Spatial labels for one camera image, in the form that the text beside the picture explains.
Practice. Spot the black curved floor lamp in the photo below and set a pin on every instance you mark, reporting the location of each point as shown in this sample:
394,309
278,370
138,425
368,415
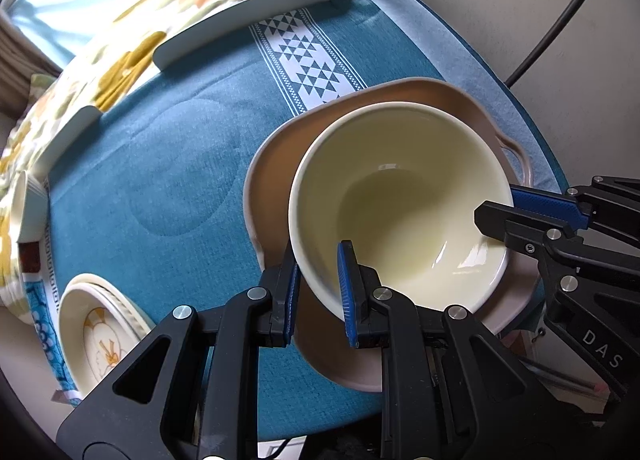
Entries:
546,41

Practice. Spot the pink handled dish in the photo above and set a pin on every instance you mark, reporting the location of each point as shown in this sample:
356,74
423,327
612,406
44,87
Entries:
319,335

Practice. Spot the floral striped duvet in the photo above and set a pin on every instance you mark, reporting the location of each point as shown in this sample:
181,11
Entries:
115,61

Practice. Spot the white bowl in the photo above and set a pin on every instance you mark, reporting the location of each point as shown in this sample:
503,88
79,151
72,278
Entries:
29,209

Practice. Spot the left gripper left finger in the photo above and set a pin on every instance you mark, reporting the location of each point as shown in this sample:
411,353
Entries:
189,389

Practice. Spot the white duck print plate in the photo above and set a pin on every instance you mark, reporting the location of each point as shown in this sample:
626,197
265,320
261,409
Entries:
97,327

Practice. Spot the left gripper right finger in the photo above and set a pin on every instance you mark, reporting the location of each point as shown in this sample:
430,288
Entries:
451,389

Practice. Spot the left brown curtain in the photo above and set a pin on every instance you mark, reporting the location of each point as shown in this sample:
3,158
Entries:
20,59

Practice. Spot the blue patterned table cloth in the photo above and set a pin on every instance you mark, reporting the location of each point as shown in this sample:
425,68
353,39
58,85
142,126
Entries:
150,196

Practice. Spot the cream yellow bowl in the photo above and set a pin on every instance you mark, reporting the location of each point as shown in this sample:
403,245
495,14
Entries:
401,181

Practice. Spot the green striped pillow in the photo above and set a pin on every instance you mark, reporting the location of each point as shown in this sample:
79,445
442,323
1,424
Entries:
39,84

